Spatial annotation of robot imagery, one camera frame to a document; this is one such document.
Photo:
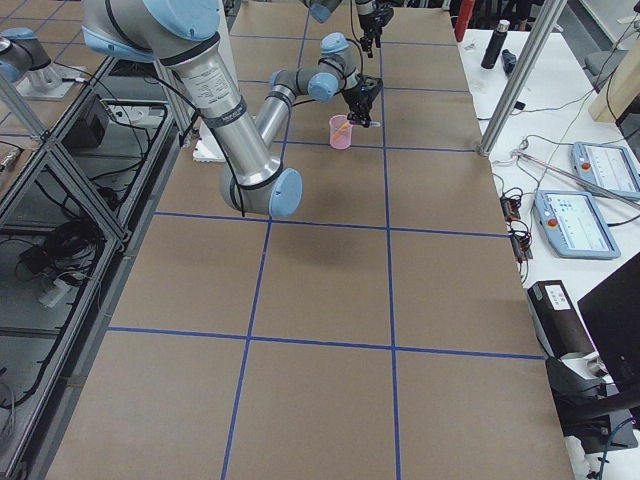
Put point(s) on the black monitor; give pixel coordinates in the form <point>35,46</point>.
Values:
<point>610,312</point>

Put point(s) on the near teach pendant tablet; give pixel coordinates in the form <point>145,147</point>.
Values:
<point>574,226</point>

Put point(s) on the teach pendant tablet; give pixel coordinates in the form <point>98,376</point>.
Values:
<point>608,166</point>
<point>574,226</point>

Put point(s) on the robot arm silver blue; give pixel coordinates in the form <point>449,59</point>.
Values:
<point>321,11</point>
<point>184,36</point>

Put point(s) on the dark brown box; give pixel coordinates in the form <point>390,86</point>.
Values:
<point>556,321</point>

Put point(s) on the metal reacher stick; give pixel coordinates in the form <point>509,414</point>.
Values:
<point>585,183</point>

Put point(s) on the far teach pendant tablet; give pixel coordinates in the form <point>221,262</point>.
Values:
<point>608,166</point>

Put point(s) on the purple marker pen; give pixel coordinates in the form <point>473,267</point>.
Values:
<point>374,124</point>

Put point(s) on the orange highlighter pen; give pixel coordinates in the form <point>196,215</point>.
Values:
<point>342,131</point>

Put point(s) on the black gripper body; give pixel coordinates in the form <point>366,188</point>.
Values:
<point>358,98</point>
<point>365,21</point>

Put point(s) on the aluminium frame post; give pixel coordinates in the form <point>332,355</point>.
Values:
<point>532,48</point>

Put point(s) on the red bottle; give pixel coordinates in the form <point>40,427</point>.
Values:
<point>465,13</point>

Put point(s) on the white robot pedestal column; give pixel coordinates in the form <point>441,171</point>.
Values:
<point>207,149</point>

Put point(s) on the black water bottle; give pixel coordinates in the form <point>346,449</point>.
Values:
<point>495,44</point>

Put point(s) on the pink mesh pen holder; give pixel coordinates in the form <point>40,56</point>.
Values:
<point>334,123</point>

